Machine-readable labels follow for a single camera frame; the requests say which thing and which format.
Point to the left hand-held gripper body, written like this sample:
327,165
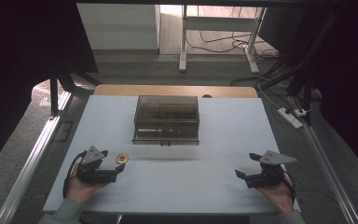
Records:
90,173

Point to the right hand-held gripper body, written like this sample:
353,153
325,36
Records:
268,178

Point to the round gold and red badge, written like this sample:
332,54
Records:
122,158

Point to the smoky transparent plastic drawer box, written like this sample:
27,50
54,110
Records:
166,119

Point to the person's left hand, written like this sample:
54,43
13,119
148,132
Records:
77,189

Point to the person's right hand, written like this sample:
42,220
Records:
279,196

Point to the white power strip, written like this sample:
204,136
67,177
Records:
289,117

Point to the white plug adapter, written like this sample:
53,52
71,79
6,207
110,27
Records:
300,112

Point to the black metal stand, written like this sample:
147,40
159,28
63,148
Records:
306,77
54,93

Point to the black curtain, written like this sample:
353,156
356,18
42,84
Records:
348,77
18,77

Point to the white cabinet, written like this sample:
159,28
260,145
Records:
118,26

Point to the aluminium rail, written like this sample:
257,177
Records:
326,168
32,158

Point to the white desk frame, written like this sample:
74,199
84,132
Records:
183,40

